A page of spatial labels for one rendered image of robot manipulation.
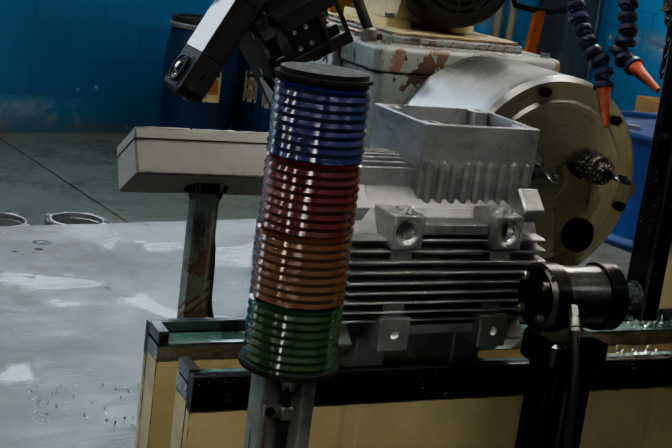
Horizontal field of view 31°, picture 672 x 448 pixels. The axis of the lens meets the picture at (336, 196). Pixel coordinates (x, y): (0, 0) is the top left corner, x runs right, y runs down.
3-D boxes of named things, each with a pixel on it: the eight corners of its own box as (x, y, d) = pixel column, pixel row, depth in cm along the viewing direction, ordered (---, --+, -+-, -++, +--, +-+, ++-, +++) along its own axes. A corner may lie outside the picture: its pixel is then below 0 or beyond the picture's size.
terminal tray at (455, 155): (469, 179, 122) (480, 108, 121) (530, 207, 113) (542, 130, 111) (363, 176, 117) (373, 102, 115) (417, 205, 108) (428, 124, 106)
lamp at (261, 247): (321, 280, 81) (330, 214, 80) (360, 311, 75) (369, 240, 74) (235, 281, 78) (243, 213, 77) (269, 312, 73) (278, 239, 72)
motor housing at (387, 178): (427, 311, 129) (454, 134, 125) (529, 380, 113) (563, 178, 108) (251, 316, 120) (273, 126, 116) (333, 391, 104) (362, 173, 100)
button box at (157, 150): (270, 196, 135) (266, 150, 136) (295, 178, 128) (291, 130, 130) (117, 192, 127) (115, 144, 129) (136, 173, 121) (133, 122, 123)
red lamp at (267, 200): (330, 214, 80) (338, 147, 79) (369, 240, 74) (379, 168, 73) (243, 213, 77) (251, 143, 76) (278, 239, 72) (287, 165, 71)
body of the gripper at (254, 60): (358, 48, 110) (309, -78, 105) (275, 91, 108) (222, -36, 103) (324, 37, 116) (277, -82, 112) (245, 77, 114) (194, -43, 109)
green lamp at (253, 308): (313, 345, 82) (321, 280, 81) (350, 379, 76) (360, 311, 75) (228, 348, 79) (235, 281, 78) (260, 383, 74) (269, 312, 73)
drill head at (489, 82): (483, 212, 182) (509, 45, 177) (636, 290, 150) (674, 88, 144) (330, 209, 171) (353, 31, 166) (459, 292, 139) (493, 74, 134)
